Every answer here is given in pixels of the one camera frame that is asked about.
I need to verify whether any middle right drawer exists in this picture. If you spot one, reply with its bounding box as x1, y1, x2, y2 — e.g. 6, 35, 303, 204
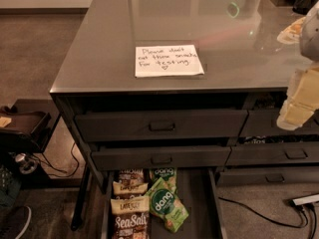
226, 142, 319, 166

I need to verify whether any green dang rice chip bag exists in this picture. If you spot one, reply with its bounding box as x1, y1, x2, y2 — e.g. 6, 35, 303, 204
146, 178, 188, 233

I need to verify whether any top right drawer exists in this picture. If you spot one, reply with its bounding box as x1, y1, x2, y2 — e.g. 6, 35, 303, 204
240, 109, 319, 136

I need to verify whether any bottom right drawer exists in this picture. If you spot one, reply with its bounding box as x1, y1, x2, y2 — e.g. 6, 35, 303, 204
217, 166, 319, 186

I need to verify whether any white power strip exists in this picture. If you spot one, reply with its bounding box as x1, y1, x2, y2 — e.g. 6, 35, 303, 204
292, 194, 319, 206

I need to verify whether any front Late July chip bag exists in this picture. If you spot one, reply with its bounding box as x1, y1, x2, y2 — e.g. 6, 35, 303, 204
111, 196, 150, 239

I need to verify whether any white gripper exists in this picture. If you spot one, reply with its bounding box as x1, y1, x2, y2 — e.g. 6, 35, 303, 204
276, 62, 319, 130

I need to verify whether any dark side tray table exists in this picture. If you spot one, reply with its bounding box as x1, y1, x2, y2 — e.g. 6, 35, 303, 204
0, 99, 60, 153

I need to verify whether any teal mesh basket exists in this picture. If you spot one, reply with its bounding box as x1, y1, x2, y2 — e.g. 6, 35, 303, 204
0, 165, 21, 207

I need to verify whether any black cable under cabinet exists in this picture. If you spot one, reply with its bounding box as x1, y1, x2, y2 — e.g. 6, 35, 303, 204
32, 141, 81, 179

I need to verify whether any open bottom left drawer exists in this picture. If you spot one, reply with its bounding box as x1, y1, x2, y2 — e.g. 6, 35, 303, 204
100, 168, 228, 239

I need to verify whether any middle left drawer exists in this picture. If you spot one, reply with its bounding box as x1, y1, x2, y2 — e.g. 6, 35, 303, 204
92, 145, 230, 171

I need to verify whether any silver round metal object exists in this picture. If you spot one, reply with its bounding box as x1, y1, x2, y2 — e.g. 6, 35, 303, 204
15, 153, 38, 175

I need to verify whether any black floor cable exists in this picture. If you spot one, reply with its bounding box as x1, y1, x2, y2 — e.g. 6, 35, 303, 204
217, 196, 318, 239

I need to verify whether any late july chip bag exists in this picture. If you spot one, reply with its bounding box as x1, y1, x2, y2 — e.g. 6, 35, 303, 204
111, 196, 150, 239
113, 181, 148, 199
119, 169, 145, 185

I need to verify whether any white handwritten paper note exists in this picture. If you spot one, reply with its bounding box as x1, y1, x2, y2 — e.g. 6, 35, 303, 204
135, 45, 204, 78

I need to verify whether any middle Late July chip bag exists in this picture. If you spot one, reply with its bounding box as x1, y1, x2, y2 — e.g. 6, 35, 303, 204
113, 181, 148, 199

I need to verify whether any dark shoe white sole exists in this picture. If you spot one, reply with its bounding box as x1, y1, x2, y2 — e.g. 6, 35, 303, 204
0, 206, 32, 239

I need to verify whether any top left drawer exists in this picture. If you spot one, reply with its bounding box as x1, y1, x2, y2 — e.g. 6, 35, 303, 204
75, 110, 247, 142

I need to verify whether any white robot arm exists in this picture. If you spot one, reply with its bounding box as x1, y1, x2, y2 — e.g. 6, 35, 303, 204
276, 2, 319, 130

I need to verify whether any rear Late July chip bag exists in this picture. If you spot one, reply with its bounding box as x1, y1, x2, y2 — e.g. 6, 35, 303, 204
119, 169, 145, 185

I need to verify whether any dark grey drawer cabinet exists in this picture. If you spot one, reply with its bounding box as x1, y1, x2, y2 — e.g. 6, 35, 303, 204
51, 0, 318, 239

